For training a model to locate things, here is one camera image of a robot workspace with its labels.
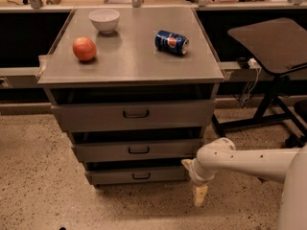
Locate grey drawer cabinet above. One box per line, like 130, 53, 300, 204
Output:
38, 8, 224, 172

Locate black tilted stand table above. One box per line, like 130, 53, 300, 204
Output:
212, 17, 307, 137

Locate blue pepsi can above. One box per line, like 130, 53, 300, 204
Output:
154, 31, 189, 56

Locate grey top drawer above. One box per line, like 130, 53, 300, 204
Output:
52, 100, 216, 132

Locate red apple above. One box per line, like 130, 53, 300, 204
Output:
73, 37, 97, 61

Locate grey bottom drawer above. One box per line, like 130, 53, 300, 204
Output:
85, 166, 187, 185

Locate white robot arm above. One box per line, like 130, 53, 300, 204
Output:
181, 137, 307, 230

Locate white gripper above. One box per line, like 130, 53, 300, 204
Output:
181, 159, 215, 207

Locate white power plug with cables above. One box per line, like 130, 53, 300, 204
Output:
236, 57, 262, 107

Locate white bowl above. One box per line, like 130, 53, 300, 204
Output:
88, 9, 120, 34

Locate black office chair base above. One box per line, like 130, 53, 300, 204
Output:
285, 100, 307, 148

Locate grey middle drawer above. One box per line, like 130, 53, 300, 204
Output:
72, 139, 201, 162

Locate grey drawer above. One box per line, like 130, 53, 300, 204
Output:
85, 166, 187, 185
52, 100, 216, 132
72, 139, 201, 162

